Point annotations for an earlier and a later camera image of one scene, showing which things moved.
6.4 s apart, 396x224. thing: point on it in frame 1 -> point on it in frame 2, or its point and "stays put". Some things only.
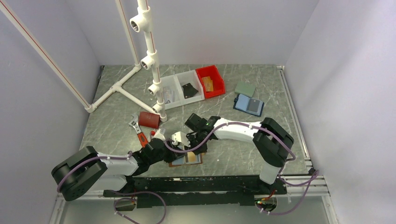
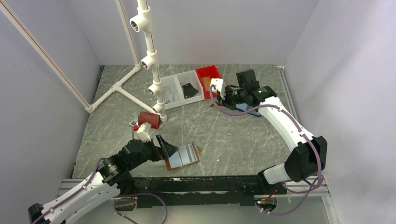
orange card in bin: [208, 84] stays put
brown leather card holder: [189, 158] stays put
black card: [189, 91] stays put
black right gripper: [201, 150] -> [225, 102]
